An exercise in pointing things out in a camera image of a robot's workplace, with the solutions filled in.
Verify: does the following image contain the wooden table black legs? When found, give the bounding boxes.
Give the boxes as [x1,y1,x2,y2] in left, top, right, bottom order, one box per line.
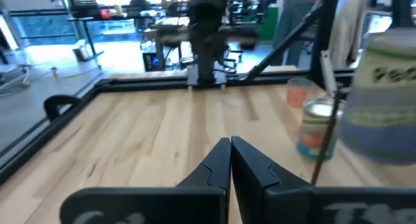
[142,16,261,71]

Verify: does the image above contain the silver aluminium bar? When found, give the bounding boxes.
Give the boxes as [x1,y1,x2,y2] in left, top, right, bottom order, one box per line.
[320,49,339,98]

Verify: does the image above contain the cardboard box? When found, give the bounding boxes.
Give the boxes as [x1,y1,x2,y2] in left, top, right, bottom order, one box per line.
[71,40,89,62]

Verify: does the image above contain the black aluminium table frame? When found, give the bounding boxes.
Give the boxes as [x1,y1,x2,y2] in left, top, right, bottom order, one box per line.
[0,0,416,186]

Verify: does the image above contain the peas can yellow blue label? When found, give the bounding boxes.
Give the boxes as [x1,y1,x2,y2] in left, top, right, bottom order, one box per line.
[339,27,416,166]

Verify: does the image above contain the black equipment box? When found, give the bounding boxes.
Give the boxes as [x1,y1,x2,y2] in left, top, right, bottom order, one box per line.
[70,0,100,19]

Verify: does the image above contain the small black computer box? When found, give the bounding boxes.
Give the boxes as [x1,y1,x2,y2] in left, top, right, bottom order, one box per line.
[142,51,161,72]

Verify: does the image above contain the person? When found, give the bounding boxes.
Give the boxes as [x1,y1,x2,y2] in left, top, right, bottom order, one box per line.
[272,0,318,66]

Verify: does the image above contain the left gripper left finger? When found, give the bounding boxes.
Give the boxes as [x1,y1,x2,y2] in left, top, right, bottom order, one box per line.
[59,136,232,224]

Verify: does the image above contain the green cabinet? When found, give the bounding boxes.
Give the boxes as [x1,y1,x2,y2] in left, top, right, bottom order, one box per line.
[256,6,280,42]

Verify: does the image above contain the grey office chair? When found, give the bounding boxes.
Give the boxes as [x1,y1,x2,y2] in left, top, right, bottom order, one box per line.
[129,0,157,32]

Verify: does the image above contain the beige hanging cloth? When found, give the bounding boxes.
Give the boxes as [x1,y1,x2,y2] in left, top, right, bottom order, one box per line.
[328,0,370,69]

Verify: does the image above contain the tomato can teal label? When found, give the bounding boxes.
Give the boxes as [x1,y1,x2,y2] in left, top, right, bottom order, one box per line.
[295,98,345,162]

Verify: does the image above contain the orange patterned can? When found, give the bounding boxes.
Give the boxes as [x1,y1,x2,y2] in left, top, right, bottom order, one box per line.
[286,77,316,108]

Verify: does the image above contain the black standing desk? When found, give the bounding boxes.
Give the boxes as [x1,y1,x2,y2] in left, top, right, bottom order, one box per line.
[68,14,157,69]

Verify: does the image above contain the whiteboard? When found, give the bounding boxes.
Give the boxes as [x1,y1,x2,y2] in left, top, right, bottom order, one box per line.
[0,0,66,12]

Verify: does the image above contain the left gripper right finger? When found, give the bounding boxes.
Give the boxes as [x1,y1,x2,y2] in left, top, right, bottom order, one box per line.
[230,136,416,224]

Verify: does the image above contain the black curved handle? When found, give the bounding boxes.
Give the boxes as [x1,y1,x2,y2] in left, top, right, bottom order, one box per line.
[43,94,82,123]

